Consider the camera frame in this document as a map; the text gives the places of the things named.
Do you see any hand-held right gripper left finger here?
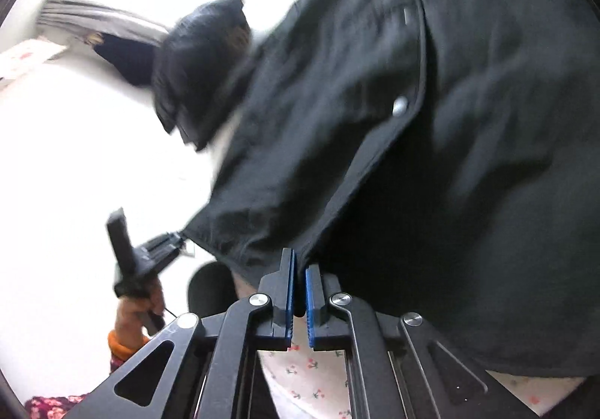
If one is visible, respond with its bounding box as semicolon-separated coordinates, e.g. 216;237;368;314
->
61;248;297;419

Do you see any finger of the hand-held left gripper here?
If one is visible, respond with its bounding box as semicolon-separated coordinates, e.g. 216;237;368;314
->
149;246;185;280
141;232;185;255

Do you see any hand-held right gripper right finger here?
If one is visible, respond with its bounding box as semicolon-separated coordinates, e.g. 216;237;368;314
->
304;262;541;419

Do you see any black snap-button jacket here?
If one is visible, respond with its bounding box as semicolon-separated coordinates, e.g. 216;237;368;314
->
180;0;600;382

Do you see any person's left forearm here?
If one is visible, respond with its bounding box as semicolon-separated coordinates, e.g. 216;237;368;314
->
109;330;152;375

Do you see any person's left hand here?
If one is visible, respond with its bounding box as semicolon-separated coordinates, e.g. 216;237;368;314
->
113;279;166;350

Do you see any cherry print sheet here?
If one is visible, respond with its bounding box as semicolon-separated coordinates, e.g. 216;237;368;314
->
257;344;589;419

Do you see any person's floral clothing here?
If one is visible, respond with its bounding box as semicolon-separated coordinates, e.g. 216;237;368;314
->
23;393;91;419

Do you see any dark cloth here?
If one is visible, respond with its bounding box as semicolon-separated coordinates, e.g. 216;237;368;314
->
93;32;158;89

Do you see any grey pleated curtain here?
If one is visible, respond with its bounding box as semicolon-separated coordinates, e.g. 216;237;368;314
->
40;0;170;49

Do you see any orange bracelet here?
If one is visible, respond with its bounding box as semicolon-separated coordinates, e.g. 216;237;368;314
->
108;330;151;360

